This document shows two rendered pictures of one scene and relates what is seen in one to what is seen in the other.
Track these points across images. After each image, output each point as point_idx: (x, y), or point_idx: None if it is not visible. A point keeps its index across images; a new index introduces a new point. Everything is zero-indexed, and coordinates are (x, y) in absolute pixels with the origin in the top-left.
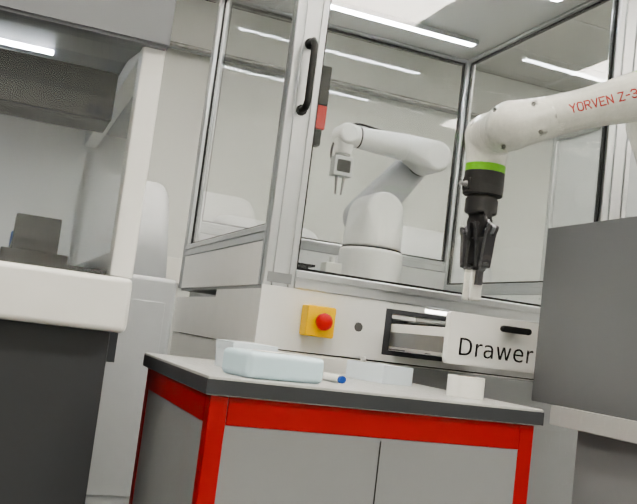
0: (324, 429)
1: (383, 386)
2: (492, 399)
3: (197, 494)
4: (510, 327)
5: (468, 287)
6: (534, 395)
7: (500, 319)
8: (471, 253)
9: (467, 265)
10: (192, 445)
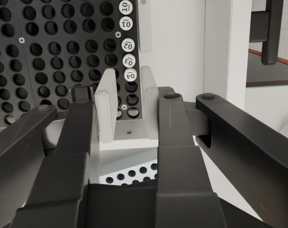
0: None
1: (242, 202)
2: (285, 88)
3: None
4: (278, 46)
5: (115, 103)
6: None
7: (247, 54)
8: (96, 161)
9: (98, 143)
10: None
